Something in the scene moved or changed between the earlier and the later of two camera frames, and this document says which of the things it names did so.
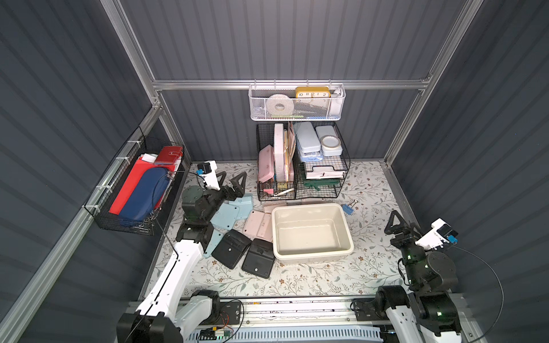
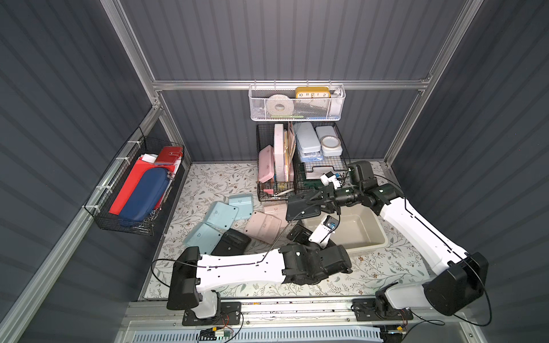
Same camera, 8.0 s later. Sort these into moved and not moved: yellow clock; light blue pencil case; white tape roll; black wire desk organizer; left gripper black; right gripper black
Moved: left gripper black; right gripper black
Not moved: yellow clock; black wire desk organizer; white tape roll; light blue pencil case
